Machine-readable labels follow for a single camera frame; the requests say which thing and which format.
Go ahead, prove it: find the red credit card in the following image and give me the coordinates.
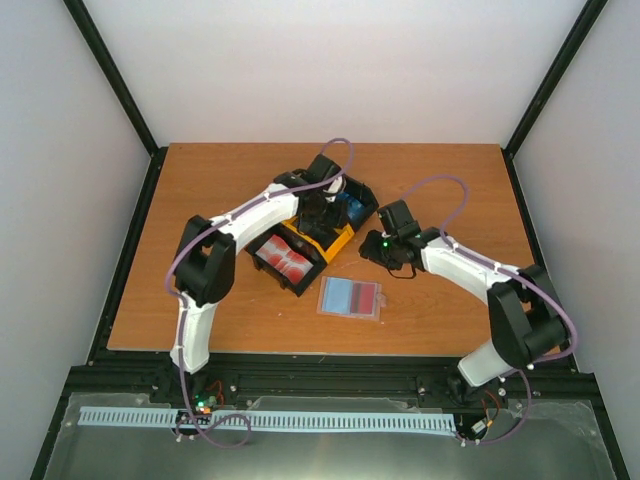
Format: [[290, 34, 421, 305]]
[[349, 282, 377, 316]]

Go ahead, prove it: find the pink card holder wallet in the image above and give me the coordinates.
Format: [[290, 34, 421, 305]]
[[317, 276, 386, 321]]

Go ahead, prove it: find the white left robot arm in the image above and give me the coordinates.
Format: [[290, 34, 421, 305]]
[[165, 161, 348, 403]]

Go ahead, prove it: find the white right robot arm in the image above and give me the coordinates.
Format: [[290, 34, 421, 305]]
[[359, 200, 575, 388]]

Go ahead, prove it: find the stack of blue cards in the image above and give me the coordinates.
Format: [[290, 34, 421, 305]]
[[345, 195, 365, 224]]

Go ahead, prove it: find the black bin with blue cards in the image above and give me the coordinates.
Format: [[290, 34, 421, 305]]
[[334, 175, 379, 232]]

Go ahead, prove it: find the black bin with red cards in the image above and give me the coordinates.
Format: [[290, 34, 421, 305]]
[[245, 229, 327, 297]]

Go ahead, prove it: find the stack of red cards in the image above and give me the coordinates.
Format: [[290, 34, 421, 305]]
[[256, 235, 313, 285]]

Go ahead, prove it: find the yellow plastic bin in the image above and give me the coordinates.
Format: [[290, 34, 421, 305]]
[[280, 217, 355, 265]]

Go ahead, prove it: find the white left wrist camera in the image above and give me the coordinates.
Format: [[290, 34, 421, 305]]
[[323, 175, 346, 202]]

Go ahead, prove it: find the light blue cable duct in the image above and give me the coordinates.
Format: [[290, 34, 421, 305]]
[[77, 406, 456, 436]]

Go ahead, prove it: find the black aluminium frame rail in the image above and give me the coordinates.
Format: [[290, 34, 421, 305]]
[[31, 1, 629, 479]]

